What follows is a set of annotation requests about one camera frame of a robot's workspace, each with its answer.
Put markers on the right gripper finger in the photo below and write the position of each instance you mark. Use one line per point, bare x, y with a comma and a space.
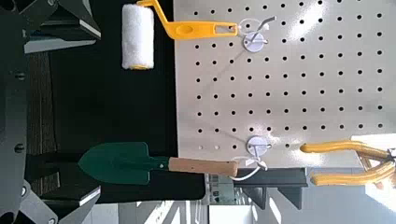
62, 208
65, 25

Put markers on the white printed label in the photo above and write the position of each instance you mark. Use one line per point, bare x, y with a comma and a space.
221, 188

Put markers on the white round pegboard hook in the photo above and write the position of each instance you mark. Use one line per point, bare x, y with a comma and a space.
257, 145
253, 42

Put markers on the white perforated pegboard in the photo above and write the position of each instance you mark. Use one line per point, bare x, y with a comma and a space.
280, 93

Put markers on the black metal frame bracket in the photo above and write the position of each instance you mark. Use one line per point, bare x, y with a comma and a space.
271, 179

